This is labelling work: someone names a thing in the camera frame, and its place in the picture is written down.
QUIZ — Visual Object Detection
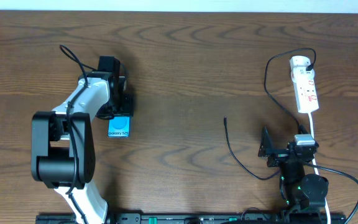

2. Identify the blue screen Galaxy smartphone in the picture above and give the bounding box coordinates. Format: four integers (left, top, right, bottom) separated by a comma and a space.
108, 116, 131, 138

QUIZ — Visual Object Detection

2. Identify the white power strip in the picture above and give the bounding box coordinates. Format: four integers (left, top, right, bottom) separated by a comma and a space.
290, 55, 319, 114

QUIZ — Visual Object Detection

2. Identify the white power strip cord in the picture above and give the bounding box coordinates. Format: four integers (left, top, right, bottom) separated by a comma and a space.
307, 112, 332, 224

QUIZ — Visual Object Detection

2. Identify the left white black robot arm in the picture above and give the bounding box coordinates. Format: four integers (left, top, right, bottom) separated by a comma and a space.
31, 56, 134, 223

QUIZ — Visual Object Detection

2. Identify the white USB charger adapter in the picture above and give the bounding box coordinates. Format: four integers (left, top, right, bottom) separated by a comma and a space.
291, 66, 315, 83

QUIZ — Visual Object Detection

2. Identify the black mounting rail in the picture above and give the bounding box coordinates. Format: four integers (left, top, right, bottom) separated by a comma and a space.
35, 212, 347, 224

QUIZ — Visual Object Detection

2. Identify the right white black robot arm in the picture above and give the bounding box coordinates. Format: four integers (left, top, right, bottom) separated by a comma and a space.
258, 127, 329, 223

